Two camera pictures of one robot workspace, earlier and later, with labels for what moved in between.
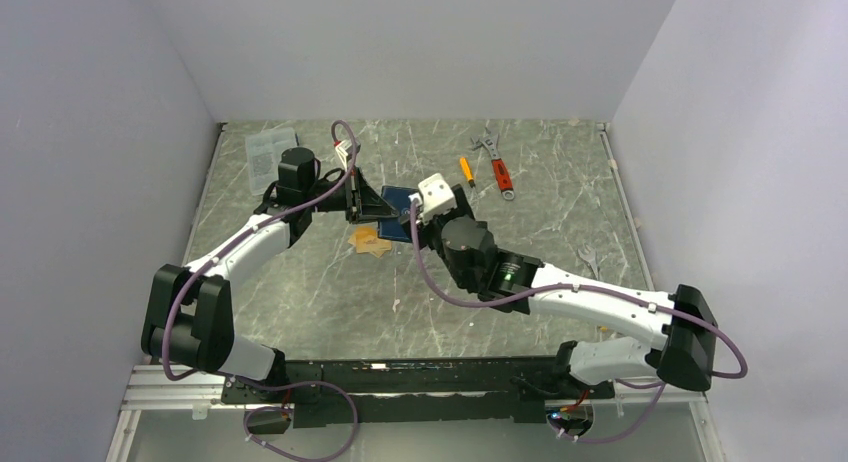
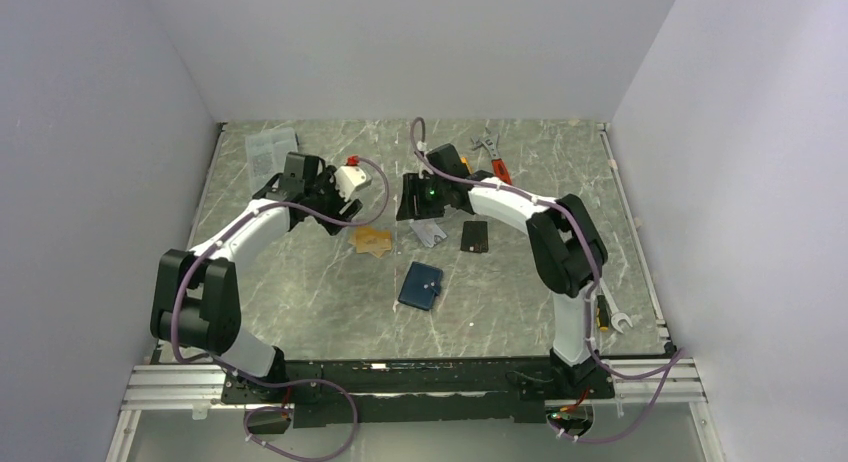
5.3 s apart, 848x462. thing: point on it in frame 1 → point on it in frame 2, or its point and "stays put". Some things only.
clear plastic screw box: x=264 y=150 stays put
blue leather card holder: x=392 y=228 → x=422 y=284
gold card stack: x=366 y=240 stays put
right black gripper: x=424 y=229 → x=412 y=186
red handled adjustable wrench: x=491 y=141 stays put
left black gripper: x=365 y=202 → x=325 y=181
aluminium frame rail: x=148 y=389 stays put
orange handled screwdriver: x=467 y=171 stays put
